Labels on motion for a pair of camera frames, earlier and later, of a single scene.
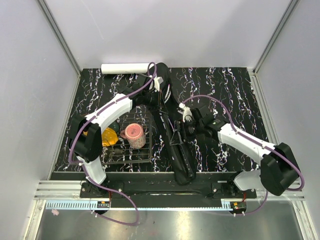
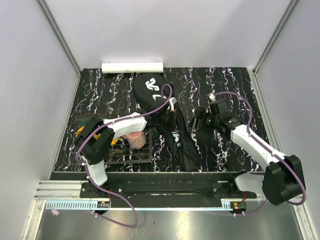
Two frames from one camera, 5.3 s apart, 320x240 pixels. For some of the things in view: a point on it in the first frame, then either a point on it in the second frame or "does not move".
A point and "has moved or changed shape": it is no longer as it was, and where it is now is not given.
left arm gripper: (159, 103) → (172, 114)
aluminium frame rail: (60, 190) does not move
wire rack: (121, 152) does not move
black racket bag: (166, 114) has moved or changed shape
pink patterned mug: (135, 134) does not move
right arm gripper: (186, 136) → (201, 114)
